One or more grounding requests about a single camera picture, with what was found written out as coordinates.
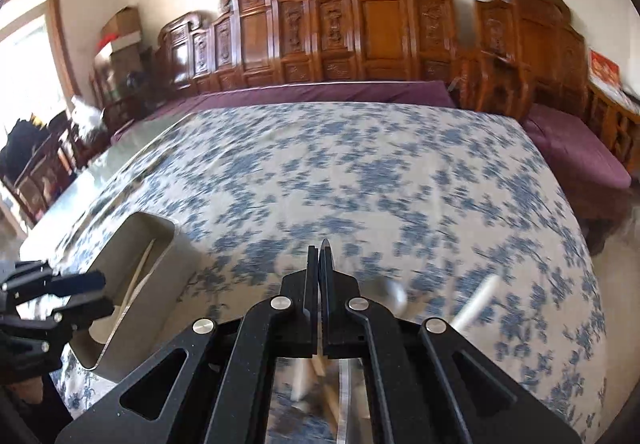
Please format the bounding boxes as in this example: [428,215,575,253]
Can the carved wooden armchair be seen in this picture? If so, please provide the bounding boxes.
[460,0,640,257]

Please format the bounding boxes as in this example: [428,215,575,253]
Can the dark wooden cabinet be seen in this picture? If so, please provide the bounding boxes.
[90,49,157,127]

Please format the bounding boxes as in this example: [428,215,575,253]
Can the dark wooden furniture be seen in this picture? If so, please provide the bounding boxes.
[0,111,81,227]

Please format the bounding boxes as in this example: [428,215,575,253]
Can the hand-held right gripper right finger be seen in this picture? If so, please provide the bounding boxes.
[320,238,583,444]

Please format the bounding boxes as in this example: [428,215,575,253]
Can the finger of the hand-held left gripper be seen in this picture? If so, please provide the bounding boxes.
[0,260,107,307]
[15,298,115,355]

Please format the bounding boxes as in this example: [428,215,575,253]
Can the white papers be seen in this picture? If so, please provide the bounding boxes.
[597,83,640,107]

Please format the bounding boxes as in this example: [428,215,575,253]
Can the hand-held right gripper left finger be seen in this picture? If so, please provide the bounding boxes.
[54,245,321,444]

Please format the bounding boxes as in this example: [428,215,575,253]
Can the white plastic bag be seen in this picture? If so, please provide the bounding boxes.
[70,94,109,146]

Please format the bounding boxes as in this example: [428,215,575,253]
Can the wooden chopstick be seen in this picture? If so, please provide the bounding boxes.
[122,239,157,315]
[320,359,342,431]

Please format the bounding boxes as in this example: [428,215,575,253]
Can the carved wooden bench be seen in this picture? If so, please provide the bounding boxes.
[155,0,463,105]
[110,80,457,145]

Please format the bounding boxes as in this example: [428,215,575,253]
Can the wooden framed window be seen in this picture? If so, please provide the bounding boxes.
[0,0,83,135]

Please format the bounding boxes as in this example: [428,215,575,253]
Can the white plastic utensil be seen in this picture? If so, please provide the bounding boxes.
[452,274,501,331]

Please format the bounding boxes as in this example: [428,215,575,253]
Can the grey metal tray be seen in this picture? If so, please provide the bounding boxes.
[69,211,202,371]

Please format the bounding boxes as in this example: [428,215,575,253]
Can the purple armchair seat cushion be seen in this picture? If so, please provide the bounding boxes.
[522,104,632,190]

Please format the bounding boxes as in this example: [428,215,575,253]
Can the blue floral tablecloth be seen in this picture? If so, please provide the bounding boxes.
[50,101,608,444]

